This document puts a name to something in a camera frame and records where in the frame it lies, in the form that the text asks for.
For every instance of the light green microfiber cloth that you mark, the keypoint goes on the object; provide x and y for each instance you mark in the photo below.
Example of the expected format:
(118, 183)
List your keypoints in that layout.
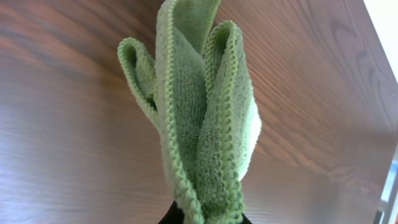
(197, 92)

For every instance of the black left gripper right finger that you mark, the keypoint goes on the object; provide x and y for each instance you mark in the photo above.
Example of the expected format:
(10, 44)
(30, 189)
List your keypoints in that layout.
(245, 220)

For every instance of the objects beyond table edge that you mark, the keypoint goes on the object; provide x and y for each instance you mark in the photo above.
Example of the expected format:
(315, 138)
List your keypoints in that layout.
(387, 210)

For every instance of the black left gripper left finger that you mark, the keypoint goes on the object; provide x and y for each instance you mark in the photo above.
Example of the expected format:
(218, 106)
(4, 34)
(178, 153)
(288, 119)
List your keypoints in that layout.
(174, 215)

